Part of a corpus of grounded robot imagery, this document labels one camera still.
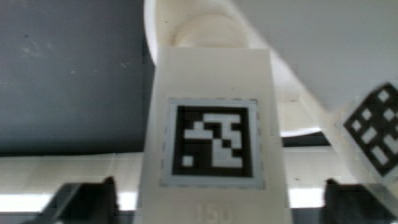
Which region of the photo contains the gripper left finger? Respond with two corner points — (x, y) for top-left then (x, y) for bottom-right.
(37, 177), (119, 224)

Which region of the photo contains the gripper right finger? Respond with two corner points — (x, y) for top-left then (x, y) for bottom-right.
(320, 179), (398, 224)

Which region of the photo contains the white stool leg with tag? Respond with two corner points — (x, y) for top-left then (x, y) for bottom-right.
(327, 80), (398, 194)

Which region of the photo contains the white U-shaped fence wall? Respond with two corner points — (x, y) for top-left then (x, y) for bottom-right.
(0, 146), (355, 212)

